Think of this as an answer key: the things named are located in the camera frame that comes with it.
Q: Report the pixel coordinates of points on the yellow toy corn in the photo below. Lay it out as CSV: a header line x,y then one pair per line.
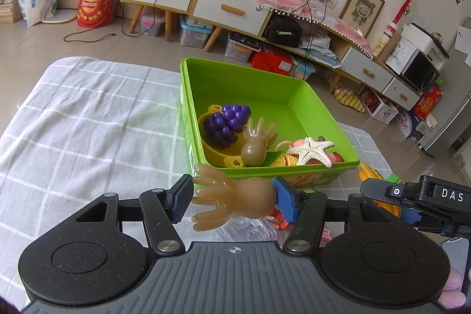
x,y
283,160

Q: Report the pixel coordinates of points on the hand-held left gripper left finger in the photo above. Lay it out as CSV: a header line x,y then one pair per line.
x,y
182,198

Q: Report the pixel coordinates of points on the clear storage bin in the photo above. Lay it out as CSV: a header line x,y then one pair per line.
x,y
151,23

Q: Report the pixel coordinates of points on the clear contact lens case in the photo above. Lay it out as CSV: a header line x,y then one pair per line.
x,y
254,231

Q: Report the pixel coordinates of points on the blue-lidded storage bin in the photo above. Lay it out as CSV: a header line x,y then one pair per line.
x,y
195,32

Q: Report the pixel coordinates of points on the white and red carton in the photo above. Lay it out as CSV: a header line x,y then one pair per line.
x,y
377,106

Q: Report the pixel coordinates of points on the small pink toy box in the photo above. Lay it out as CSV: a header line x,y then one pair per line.
x,y
325,236

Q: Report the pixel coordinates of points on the grey refrigerator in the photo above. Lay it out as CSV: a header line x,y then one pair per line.
x,y
449,108

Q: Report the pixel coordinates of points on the white bench drawer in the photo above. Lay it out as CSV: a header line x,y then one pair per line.
x,y
401,95
366,70

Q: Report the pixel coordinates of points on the stack of papers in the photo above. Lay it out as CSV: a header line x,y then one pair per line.
x,y
320,47

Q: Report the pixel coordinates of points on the small red toy figure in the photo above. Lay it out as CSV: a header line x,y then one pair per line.
x,y
281,222

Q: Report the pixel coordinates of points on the purple toy grapes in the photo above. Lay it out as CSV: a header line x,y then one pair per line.
x,y
220,128

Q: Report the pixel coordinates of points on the beige starfish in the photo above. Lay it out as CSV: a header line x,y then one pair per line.
x,y
311,152

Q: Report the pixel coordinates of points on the white appliance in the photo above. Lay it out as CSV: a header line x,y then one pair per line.
x,y
419,38

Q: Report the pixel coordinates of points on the red gift box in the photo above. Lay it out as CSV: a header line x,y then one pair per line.
x,y
428,102

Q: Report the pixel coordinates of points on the yellow toy pot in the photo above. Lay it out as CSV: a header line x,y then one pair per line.
x,y
217,154

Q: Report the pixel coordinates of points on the orange toy pumpkin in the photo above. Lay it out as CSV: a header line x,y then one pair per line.
x,y
368,174

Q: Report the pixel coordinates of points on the pink capsule ball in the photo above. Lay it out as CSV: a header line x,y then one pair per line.
x,y
298,143

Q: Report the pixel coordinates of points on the white printed carton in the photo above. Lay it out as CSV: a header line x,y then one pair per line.
x,y
415,126

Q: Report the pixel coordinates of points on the framed cartoon girl picture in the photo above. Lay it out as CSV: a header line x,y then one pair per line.
x,y
362,10

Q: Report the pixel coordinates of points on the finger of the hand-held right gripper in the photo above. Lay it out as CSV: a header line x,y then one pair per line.
x,y
379,190
411,215

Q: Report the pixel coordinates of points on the black bag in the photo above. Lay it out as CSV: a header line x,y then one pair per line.
x,y
283,32

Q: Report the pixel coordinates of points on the tan rubber hand toy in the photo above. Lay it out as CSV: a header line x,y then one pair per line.
x,y
250,196
254,152

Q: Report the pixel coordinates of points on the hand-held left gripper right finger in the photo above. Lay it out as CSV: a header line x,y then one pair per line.
x,y
287,198

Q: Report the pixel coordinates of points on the black microwave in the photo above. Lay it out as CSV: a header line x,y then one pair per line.
x,y
421,71

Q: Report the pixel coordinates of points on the red flat box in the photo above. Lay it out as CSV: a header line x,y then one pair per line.
x,y
270,60

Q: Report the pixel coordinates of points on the clear bin with black lid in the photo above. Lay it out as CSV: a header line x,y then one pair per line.
x,y
243,47

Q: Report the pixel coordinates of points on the green plastic cookie box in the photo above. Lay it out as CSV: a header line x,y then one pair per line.
x,y
279,104

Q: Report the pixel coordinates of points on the person's right hand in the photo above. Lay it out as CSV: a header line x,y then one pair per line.
x,y
454,290

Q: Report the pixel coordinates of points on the grey checked tablecloth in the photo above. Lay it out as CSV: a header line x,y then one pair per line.
x,y
92,133

